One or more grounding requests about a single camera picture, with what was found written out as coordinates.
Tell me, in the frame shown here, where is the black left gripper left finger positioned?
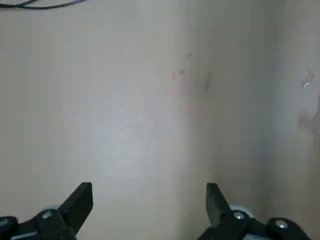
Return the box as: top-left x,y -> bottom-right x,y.
0,181 -> 94,240

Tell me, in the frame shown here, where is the long black looped cable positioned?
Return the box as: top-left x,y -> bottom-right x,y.
0,0 -> 86,10
0,0 -> 39,7

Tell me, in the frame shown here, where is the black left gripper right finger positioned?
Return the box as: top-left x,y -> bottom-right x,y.
197,182 -> 313,240

